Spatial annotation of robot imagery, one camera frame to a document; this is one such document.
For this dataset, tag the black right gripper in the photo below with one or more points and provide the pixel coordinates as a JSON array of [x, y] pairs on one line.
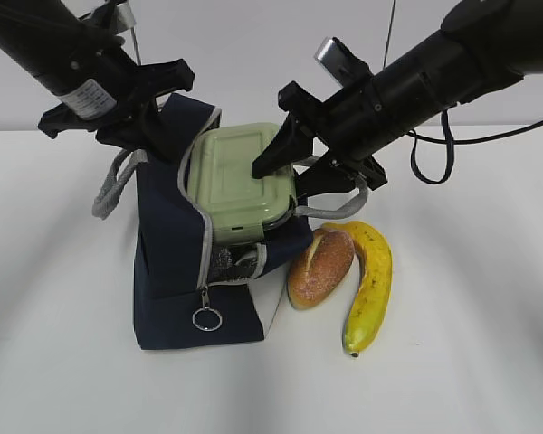
[[346, 123]]

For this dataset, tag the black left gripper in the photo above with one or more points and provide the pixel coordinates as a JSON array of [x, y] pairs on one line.
[[102, 90]]

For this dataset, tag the green lidded glass container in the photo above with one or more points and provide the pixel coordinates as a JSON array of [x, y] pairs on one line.
[[241, 208]]

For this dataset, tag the brown bread roll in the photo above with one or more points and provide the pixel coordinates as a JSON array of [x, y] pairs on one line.
[[320, 268]]

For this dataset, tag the navy blue lunch bag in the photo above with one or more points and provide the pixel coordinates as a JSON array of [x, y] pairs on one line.
[[187, 291]]

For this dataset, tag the yellow banana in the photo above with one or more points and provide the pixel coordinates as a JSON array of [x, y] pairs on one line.
[[368, 310]]

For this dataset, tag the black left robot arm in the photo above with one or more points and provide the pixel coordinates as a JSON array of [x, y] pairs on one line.
[[28, 26]]

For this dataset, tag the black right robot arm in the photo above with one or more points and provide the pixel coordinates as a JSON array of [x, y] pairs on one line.
[[481, 47]]

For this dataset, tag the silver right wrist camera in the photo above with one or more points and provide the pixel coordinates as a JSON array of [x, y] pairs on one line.
[[340, 63]]

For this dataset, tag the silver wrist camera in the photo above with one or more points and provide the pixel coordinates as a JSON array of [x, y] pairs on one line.
[[116, 17], [340, 63]]

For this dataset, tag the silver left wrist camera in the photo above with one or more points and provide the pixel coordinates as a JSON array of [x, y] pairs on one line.
[[116, 17]]

